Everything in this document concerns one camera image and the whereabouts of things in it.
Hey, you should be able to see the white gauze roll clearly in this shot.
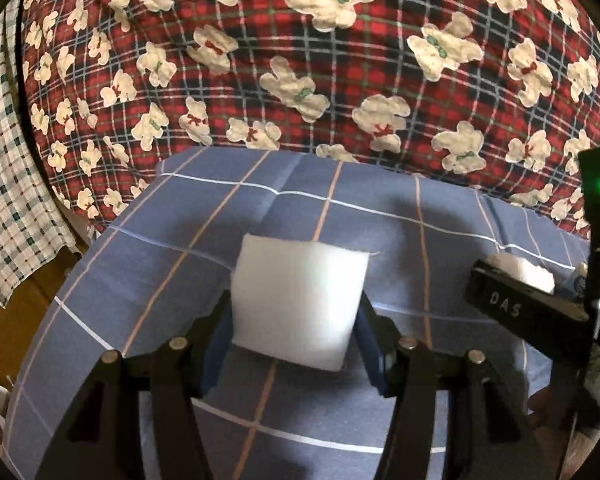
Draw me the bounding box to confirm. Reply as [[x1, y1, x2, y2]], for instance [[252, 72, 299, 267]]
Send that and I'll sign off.
[[486, 252, 555, 294]]

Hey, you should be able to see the white sponge block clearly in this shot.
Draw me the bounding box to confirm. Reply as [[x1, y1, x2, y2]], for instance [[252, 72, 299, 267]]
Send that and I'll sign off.
[[230, 234, 370, 372]]

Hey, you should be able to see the person right hand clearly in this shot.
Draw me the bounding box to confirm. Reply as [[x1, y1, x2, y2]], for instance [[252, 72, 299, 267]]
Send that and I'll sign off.
[[528, 387, 593, 479]]

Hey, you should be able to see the wooden door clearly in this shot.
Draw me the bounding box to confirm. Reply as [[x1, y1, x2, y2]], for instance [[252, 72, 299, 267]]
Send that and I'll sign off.
[[0, 248, 80, 390]]

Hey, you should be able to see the blue checked tablecloth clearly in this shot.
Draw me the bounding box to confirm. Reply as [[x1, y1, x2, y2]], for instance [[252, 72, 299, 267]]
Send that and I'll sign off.
[[2, 145, 592, 480]]

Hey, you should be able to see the green white checked cloth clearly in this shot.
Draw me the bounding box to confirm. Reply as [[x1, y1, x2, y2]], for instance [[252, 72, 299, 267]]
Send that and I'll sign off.
[[0, 0, 76, 308]]

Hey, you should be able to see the red plaid teddy bear blanket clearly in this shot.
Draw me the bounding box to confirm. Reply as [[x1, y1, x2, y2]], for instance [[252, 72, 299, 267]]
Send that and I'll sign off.
[[22, 0, 600, 236]]

